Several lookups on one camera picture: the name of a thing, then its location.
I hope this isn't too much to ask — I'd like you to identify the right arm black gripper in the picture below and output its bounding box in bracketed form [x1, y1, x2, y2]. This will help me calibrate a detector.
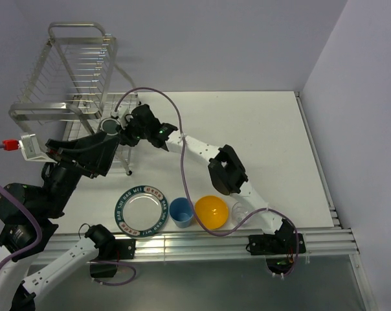
[115, 117, 149, 148]

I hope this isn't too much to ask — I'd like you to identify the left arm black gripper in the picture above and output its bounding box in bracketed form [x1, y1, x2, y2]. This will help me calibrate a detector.
[41, 131, 120, 217]

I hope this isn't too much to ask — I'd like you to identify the dark grey mug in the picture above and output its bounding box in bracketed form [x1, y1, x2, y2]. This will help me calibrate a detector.
[99, 118, 122, 136]

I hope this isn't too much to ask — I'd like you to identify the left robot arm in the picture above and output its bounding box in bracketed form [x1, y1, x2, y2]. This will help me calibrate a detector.
[0, 132, 119, 310]

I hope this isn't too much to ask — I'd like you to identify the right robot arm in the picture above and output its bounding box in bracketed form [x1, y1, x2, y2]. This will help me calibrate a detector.
[98, 104, 305, 255]

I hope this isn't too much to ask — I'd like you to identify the metal dish rack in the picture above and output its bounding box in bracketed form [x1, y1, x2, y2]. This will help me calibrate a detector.
[8, 21, 142, 177]

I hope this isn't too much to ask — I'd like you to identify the white plate green rim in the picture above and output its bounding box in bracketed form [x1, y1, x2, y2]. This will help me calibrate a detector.
[114, 185, 169, 238]

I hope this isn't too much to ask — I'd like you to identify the blue plastic cup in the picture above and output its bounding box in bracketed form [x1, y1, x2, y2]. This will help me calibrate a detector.
[169, 198, 194, 229]

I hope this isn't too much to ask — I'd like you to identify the yellow plastic bowl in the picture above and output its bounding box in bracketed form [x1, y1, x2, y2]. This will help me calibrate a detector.
[195, 196, 229, 230]

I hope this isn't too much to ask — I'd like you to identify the clear glass cup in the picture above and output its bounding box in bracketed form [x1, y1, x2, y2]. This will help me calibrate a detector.
[231, 202, 251, 225]

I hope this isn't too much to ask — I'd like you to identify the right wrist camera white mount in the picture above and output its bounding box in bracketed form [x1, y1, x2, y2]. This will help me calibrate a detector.
[111, 108, 132, 128]

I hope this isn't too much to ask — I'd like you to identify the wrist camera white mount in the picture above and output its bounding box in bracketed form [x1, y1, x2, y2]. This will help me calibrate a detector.
[19, 133, 56, 163]
[111, 108, 132, 128]

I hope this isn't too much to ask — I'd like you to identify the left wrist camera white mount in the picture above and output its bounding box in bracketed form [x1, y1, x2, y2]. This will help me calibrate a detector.
[19, 133, 56, 163]

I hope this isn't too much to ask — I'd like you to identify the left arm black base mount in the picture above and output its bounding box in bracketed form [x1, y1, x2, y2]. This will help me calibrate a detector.
[89, 239, 137, 287]

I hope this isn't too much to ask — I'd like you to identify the aluminium table edge rail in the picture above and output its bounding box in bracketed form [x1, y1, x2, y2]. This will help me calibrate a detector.
[30, 226, 360, 265]

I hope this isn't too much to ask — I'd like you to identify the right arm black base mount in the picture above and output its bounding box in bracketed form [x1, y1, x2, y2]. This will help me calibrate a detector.
[245, 233, 307, 279]

